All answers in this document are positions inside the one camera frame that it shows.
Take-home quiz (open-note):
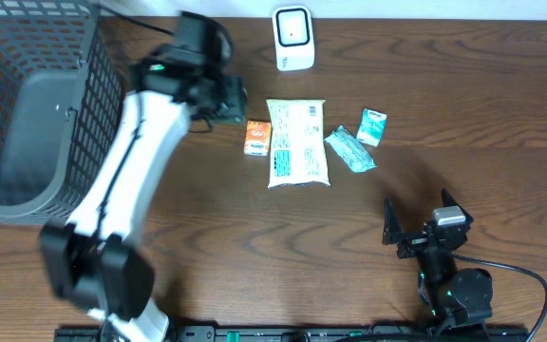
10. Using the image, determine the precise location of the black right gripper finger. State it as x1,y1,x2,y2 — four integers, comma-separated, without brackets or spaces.
441,188,474,223
382,198,403,245

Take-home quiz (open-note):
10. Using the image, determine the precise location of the orange Kleenex tissue pack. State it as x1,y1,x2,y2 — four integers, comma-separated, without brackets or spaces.
243,121,272,156

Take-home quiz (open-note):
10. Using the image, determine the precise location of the wet wipes pack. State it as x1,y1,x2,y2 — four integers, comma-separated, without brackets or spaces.
266,99,330,188

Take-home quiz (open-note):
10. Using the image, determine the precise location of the green tissue pack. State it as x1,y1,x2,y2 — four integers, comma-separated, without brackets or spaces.
324,125,377,173

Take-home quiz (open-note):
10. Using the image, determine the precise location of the teal Kleenex tissue box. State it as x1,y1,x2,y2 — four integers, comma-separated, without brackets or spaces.
356,108,387,147

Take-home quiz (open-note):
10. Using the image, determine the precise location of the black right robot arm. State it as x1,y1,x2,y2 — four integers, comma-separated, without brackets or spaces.
383,189,493,334

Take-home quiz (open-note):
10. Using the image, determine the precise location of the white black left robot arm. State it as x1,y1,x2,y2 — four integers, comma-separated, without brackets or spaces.
39,43,246,341

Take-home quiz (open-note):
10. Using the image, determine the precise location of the white barcode scanner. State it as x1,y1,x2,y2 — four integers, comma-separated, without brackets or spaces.
272,6,315,71

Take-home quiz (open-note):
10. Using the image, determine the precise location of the grey plastic mesh basket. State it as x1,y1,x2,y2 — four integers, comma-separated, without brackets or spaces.
0,0,123,225

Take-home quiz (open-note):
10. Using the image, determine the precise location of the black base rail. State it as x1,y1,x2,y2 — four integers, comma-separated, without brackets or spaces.
53,324,531,342

